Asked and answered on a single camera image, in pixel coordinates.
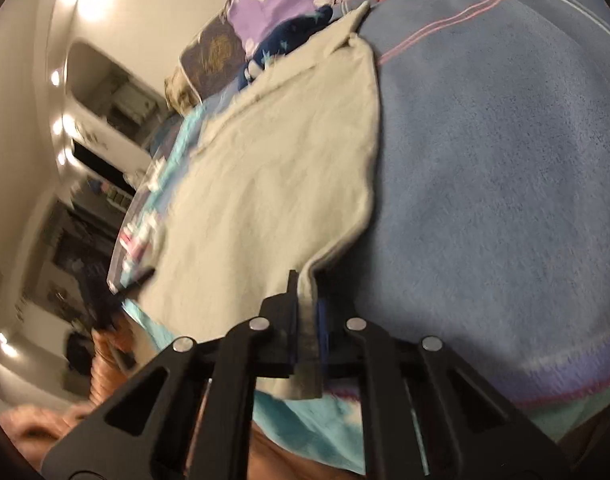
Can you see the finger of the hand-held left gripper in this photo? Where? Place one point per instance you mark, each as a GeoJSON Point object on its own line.
{"type": "Point", "coordinates": [135, 282]}

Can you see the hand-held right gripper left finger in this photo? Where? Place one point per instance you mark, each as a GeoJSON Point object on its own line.
{"type": "Point", "coordinates": [284, 322]}

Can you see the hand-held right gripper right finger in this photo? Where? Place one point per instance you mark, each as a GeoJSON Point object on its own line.
{"type": "Point", "coordinates": [323, 327]}

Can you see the white long-sleeve shirt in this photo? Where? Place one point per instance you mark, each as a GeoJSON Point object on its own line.
{"type": "Point", "coordinates": [275, 175]}

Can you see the person's left forearm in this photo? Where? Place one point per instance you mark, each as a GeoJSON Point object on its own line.
{"type": "Point", "coordinates": [40, 422]}

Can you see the person's left hand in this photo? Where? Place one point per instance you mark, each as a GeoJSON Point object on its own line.
{"type": "Point", "coordinates": [110, 365]}

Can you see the white glove with pink cuff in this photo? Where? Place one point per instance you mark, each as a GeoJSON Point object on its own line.
{"type": "Point", "coordinates": [140, 245]}

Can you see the teal blanket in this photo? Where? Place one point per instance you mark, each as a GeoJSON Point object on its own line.
{"type": "Point", "coordinates": [180, 160]}

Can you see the dark deer print mattress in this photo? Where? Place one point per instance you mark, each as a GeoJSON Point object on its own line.
{"type": "Point", "coordinates": [212, 55]}

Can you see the navy star print garment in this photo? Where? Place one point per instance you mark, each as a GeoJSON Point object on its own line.
{"type": "Point", "coordinates": [280, 45]}

